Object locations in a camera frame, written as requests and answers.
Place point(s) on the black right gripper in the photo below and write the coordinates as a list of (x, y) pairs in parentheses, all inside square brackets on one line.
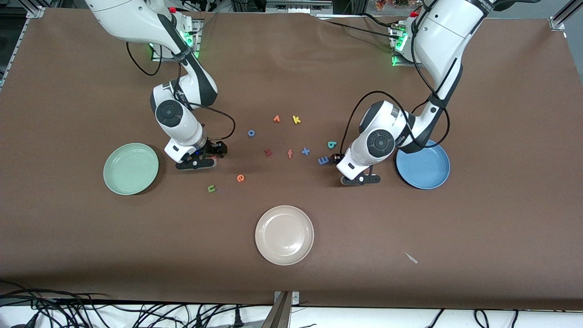
[(213, 147)]

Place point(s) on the blue foam letter m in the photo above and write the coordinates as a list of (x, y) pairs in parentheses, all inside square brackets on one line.
[(323, 160)]

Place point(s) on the teal foam letter b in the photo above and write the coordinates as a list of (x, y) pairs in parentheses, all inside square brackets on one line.
[(331, 145)]

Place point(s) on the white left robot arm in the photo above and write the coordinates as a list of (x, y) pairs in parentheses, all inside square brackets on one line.
[(378, 141)]

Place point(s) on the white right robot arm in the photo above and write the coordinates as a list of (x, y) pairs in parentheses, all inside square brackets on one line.
[(182, 127)]

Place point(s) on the brown table cover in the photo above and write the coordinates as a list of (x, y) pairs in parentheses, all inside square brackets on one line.
[(291, 82)]

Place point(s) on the blue plate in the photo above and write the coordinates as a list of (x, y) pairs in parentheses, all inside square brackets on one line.
[(428, 171)]

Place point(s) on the green plate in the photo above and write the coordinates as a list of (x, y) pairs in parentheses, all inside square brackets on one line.
[(131, 169)]

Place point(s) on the beige plate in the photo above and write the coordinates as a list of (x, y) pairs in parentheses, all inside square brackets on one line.
[(284, 235)]

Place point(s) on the white paper scrap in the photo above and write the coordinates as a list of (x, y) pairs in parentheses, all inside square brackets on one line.
[(411, 258)]

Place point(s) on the grey metal background equipment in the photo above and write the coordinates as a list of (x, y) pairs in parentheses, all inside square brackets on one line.
[(298, 5)]

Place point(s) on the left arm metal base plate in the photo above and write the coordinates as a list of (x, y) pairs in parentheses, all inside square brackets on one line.
[(394, 62)]

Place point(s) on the grey metal bracket bar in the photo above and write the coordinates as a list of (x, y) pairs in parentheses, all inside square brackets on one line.
[(280, 314)]

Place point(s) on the aluminium frame profile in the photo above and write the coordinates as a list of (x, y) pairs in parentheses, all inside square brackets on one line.
[(565, 16), (35, 10)]

